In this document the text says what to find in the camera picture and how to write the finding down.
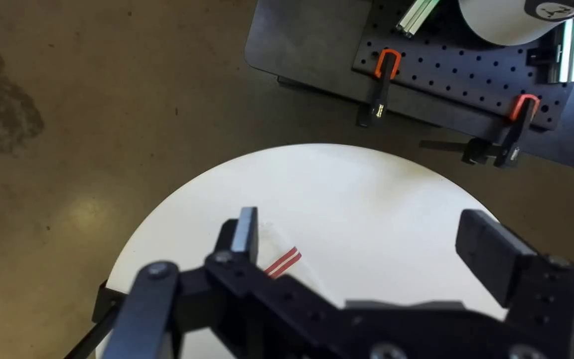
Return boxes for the aluminium extrusion bar right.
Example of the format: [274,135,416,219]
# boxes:
[557,17,574,83]

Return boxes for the aluminium extrusion bar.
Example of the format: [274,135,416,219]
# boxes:
[396,0,440,37]
[557,17,574,83]

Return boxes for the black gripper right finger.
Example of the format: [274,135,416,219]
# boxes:
[454,209,536,306]

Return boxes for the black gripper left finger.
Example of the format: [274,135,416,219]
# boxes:
[215,207,258,262]

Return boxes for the orange-handled clamp left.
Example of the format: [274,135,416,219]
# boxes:
[358,47,400,127]

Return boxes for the orange-handled clamp right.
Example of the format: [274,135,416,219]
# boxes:
[462,93,540,167]

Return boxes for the orange-handled clamp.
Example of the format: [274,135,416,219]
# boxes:
[462,93,540,167]
[358,47,400,127]

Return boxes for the white red-striped tea towel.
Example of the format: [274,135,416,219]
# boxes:
[257,227,310,280]

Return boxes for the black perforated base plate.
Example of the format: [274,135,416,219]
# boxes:
[352,0,571,129]

